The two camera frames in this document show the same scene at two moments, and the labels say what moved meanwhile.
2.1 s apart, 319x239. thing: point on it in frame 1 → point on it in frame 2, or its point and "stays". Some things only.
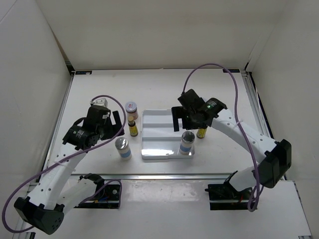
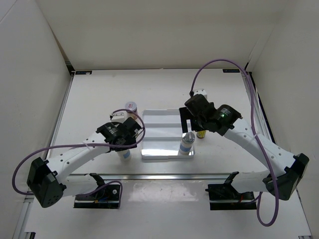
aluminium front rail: (194, 177) stays
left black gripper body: (105, 130) → (130, 141)
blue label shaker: (188, 138) stays
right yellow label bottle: (201, 132) stays
